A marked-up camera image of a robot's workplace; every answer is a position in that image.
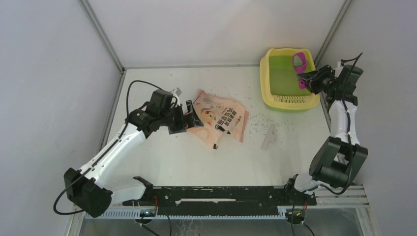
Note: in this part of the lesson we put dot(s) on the yellow green litter box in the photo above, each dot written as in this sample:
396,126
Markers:
279,82

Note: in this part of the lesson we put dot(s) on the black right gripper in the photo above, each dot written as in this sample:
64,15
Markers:
312,78

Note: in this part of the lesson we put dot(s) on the aluminium front frame rail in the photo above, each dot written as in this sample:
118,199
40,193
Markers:
353,198

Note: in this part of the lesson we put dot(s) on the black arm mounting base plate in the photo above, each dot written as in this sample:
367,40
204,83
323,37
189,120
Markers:
240,201

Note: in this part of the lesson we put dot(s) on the green litter pellets pile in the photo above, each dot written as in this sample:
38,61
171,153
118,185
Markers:
297,61

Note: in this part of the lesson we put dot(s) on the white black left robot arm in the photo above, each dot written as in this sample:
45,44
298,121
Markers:
88,187

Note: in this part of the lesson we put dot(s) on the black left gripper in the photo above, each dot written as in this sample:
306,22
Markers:
191,119

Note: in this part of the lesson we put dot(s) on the magenta plastic scoop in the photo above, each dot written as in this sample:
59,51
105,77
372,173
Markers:
301,70

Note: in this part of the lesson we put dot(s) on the pink cat litter bag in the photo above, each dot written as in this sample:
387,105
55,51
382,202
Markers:
220,116

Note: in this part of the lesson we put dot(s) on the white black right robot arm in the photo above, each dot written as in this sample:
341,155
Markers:
339,159

